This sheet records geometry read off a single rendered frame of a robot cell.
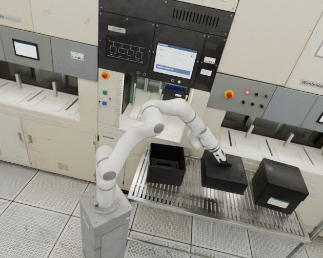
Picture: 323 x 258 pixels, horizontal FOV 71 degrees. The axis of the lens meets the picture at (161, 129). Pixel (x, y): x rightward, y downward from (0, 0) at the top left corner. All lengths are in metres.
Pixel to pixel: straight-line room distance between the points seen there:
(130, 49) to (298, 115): 1.34
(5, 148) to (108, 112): 1.33
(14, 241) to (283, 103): 2.47
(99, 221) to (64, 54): 1.24
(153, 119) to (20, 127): 1.71
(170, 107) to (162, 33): 0.63
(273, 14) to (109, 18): 1.05
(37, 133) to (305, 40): 2.36
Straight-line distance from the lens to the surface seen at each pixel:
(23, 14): 2.07
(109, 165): 1.28
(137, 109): 2.34
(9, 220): 2.65
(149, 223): 2.49
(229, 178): 1.61
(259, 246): 2.77
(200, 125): 1.36
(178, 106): 1.22
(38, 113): 2.40
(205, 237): 2.57
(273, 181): 1.83
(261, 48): 1.74
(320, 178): 2.50
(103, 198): 1.54
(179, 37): 1.67
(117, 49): 1.78
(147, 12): 1.68
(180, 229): 2.53
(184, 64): 1.72
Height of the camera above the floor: 2.10
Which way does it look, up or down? 35 degrees down
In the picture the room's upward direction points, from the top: 12 degrees clockwise
